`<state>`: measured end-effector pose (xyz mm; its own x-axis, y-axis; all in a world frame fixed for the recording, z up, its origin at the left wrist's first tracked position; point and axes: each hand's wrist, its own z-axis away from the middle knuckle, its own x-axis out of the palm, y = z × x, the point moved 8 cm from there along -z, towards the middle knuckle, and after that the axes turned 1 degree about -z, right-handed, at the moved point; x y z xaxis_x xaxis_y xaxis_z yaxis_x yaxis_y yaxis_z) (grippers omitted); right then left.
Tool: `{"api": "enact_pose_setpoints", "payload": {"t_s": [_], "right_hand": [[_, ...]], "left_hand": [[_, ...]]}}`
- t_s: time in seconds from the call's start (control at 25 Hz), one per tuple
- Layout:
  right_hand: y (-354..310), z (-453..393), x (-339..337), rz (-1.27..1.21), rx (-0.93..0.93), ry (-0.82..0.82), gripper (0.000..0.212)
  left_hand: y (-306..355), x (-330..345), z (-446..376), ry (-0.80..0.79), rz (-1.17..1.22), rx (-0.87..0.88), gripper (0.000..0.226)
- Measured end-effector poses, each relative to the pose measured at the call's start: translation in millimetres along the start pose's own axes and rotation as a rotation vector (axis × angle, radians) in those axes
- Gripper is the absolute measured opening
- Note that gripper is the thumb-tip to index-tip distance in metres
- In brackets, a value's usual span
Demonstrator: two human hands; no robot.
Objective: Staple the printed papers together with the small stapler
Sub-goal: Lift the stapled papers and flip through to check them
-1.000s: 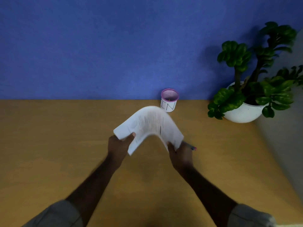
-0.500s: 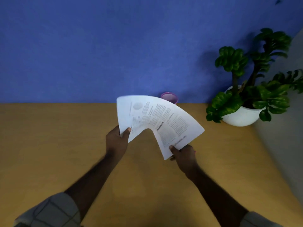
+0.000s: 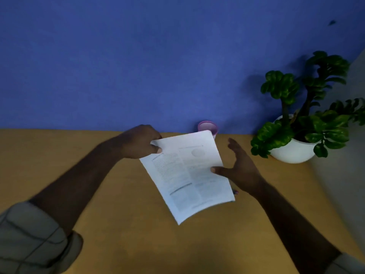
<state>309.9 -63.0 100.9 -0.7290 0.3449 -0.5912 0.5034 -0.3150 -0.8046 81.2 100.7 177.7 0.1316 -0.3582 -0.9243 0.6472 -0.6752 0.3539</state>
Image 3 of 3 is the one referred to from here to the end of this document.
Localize person's right hand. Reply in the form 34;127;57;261
210;138;264;195

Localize person's left hand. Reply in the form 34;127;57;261
116;124;163;159

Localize white printed paper sheet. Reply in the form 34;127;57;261
139;130;236;226

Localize person's right forearm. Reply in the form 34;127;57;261
251;181;343;274

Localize person's left forearm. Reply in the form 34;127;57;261
29;138;126;236

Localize pink plastic cup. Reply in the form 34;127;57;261
198;120;219;139

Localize white round plant pot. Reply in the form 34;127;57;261
268;114;321;164

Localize green leafy plant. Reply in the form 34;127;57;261
250;51;365;159

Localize grey checked left sleeve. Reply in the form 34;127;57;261
0;201;84;274

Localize grey checked sleeve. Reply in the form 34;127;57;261
0;201;84;274
325;252;365;274

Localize grey checked right sleeve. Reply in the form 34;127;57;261
325;252;365;274

